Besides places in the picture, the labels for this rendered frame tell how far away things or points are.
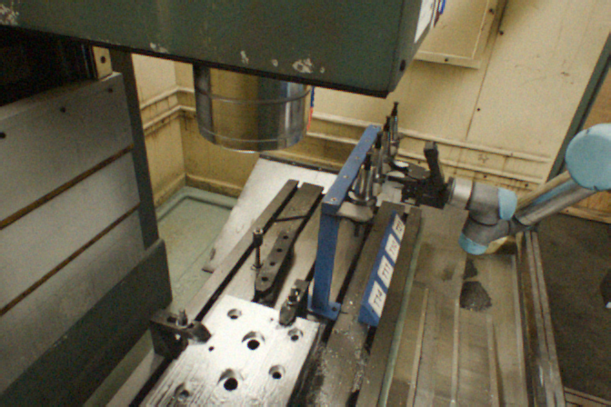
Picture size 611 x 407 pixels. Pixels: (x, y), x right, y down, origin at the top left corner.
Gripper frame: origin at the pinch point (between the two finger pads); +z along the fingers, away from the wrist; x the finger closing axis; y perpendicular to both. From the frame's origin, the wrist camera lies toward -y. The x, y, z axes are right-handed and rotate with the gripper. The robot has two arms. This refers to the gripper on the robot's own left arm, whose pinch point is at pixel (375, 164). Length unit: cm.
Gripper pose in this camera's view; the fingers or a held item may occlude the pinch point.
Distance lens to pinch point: 118.8
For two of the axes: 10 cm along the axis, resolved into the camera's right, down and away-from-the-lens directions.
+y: -1.0, 8.3, 5.5
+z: -9.4, -2.6, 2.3
